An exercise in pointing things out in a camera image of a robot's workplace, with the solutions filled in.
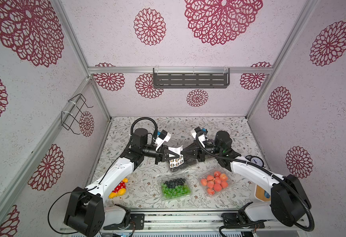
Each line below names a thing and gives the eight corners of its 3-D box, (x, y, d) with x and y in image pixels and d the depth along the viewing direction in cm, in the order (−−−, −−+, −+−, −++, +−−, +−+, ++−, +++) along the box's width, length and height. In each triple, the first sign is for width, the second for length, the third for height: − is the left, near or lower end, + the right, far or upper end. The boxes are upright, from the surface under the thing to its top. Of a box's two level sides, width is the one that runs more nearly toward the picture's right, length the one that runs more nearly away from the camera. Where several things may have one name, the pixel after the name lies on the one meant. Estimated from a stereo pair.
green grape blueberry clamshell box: (160, 200, 82) (159, 197, 78) (161, 178, 90) (160, 175, 86) (191, 200, 82) (192, 197, 78) (189, 178, 90) (190, 175, 86)
